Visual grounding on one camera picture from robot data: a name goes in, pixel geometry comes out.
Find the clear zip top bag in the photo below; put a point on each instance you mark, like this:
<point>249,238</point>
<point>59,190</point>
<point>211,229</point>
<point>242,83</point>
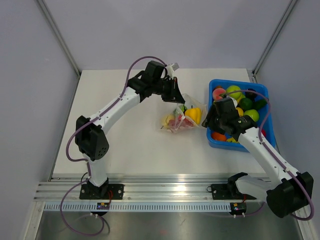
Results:
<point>190,102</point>

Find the pink peach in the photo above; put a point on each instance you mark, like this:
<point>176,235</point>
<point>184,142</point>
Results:
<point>218,93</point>

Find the yellow lemon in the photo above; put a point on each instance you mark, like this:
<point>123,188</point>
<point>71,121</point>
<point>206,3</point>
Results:
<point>240,111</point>

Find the right small circuit board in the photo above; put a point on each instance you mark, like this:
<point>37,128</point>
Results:
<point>238,208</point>

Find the dark purple mangosteen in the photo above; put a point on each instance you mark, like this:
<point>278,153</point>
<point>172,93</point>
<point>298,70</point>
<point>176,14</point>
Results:
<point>251,94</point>

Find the orange persimmon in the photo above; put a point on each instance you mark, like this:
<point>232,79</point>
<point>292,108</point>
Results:
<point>218,137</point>

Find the green apple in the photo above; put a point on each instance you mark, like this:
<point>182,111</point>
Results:
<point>234,92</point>

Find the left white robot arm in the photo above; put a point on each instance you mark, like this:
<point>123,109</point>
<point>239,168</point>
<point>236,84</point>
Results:
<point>91,131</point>

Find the yellow bell pepper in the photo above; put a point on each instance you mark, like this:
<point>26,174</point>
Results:
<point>195,114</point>

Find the light green lime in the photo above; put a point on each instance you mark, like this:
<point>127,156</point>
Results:
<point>253,114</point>

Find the aluminium rail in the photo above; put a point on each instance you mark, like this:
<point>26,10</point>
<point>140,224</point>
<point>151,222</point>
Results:
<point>139,188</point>

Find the blue plastic bin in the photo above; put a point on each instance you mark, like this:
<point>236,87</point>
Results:
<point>268,126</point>

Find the white slotted cable duct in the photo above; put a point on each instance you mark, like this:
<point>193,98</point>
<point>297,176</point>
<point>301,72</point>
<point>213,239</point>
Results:
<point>149,207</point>

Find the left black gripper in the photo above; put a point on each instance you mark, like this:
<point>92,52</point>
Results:
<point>174,95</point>

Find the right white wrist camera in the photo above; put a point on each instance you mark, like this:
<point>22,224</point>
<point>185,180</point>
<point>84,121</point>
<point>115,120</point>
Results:
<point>235,103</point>

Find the red apple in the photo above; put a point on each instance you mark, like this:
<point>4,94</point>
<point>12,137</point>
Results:
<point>186,123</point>

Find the pale yellow pear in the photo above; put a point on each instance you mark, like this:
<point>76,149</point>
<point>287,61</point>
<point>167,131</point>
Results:
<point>167,120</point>

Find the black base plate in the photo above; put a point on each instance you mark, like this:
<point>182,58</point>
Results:
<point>226,191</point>
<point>114,192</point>

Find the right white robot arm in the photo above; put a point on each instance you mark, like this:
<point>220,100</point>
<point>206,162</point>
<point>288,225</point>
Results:
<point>288,190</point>

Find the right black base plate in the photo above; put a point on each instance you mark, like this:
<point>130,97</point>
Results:
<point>226,191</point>

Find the right aluminium frame post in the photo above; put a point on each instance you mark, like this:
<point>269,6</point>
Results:
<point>275,35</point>

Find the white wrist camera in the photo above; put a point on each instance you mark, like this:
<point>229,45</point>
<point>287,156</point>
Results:
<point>171,68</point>
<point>235,103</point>

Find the dark green avocado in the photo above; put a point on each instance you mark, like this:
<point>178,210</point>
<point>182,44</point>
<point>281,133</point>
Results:
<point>245,104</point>

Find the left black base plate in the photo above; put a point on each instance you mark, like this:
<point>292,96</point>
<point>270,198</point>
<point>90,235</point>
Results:
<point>114,192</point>

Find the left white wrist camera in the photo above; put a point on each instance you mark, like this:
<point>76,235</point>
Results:
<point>171,68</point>

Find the left small circuit board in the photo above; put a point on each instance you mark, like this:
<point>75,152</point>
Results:
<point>103,206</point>

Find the small circuit board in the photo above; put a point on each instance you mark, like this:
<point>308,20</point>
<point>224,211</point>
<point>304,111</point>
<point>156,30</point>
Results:
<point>238,208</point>
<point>103,206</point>

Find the aluminium frame post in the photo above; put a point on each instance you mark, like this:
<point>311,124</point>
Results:
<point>49,18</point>
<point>275,35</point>

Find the green cucumber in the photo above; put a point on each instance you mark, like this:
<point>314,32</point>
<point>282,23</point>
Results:
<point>259,104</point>

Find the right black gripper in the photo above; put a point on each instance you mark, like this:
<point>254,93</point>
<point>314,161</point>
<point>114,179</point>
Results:
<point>209,121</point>

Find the left aluminium frame post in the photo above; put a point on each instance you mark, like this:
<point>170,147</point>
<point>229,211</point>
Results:
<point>49,18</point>

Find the yellow banana bunch front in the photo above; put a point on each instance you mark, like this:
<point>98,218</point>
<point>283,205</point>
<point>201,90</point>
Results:
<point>232,140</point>

